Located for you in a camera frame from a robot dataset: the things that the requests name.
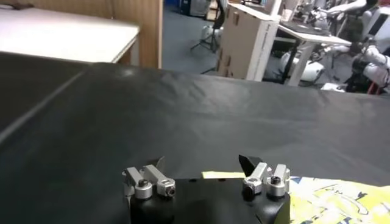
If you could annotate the black cloth table cover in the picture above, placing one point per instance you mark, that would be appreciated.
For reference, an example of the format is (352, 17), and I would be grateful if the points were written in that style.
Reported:
(27, 91)
(198, 121)

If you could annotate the tall white cardboard box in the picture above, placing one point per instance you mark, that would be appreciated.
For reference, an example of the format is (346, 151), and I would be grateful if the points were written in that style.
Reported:
(243, 42)

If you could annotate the black tripod stand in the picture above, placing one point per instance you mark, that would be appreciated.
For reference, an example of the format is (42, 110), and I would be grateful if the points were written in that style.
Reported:
(213, 33)

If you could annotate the yellow-green t-shirt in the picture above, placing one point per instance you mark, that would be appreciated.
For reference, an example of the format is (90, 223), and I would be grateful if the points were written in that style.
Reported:
(335, 201)

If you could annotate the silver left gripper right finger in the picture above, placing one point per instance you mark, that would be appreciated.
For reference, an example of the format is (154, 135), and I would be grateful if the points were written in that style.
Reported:
(265, 179)

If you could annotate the wooden partition screen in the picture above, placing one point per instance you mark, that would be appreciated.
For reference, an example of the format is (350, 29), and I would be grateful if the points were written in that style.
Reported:
(146, 24)

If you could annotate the white humanoid robot with base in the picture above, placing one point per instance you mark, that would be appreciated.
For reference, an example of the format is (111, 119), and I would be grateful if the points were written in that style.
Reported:
(376, 56)

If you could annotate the white folding table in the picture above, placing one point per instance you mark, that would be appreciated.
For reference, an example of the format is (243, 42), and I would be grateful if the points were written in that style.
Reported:
(61, 33)

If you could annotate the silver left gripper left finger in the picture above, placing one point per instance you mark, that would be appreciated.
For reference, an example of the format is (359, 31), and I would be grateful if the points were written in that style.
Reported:
(152, 182)

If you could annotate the white standing desk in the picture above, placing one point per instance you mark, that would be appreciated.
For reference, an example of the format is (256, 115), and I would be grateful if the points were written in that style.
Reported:
(307, 39)

